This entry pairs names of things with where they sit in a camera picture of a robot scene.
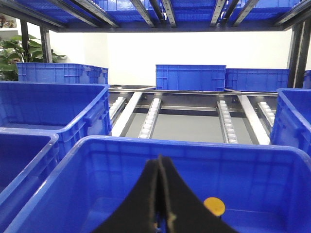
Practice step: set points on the white roller track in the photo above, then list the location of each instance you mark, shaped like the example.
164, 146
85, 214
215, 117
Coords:
228, 131
148, 126

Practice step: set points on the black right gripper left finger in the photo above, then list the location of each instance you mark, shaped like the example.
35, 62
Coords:
137, 213

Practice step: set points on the blue bin far centre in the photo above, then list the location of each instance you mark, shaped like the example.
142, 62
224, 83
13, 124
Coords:
190, 77

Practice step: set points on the white roller track right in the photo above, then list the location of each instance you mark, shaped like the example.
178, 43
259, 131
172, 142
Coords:
228, 131

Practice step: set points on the blue plastic bin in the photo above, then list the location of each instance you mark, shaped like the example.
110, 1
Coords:
26, 160
266, 189

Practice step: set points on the blue bin rear right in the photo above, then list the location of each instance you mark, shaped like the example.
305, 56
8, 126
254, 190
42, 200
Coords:
292, 124

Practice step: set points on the blue bin far right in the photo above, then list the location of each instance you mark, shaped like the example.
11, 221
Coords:
256, 79

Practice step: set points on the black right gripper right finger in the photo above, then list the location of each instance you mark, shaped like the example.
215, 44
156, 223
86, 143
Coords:
180, 208

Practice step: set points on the yellow push button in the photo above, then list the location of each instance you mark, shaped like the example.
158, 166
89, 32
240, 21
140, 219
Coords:
215, 205

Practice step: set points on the white roller track left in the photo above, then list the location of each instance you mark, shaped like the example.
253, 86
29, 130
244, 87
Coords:
148, 126

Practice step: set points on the blue plastic bin left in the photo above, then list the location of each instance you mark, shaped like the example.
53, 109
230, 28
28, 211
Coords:
26, 160

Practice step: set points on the dark overhead shelf frame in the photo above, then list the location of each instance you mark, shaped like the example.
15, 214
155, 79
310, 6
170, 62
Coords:
129, 16

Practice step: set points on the blue bin rear left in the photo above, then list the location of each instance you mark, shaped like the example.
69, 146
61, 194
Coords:
72, 111

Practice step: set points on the blue bin far left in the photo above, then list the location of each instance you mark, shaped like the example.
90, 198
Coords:
61, 73

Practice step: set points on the green potted plant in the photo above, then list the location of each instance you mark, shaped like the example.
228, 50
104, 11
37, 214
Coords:
12, 52

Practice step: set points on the blue plastic bin right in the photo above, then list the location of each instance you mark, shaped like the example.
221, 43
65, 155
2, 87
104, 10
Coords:
266, 189

